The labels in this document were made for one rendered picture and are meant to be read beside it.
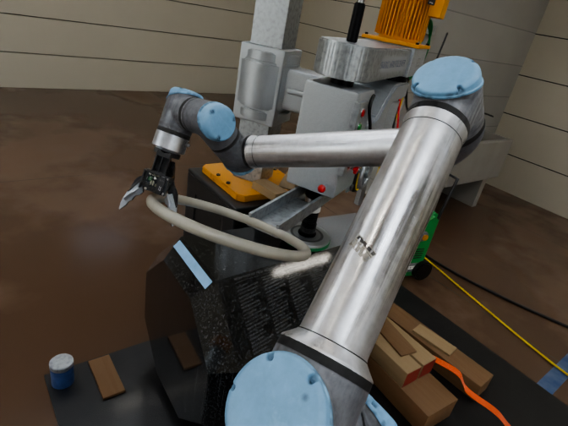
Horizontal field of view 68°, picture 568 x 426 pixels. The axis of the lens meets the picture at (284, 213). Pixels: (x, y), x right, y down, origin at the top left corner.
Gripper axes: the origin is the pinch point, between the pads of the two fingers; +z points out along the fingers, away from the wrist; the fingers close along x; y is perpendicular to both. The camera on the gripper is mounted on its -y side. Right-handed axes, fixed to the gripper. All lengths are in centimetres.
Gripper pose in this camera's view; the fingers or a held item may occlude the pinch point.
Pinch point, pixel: (146, 218)
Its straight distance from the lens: 124.3
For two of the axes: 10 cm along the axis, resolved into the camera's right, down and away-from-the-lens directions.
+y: 1.2, 1.4, -9.8
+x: 9.3, 3.3, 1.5
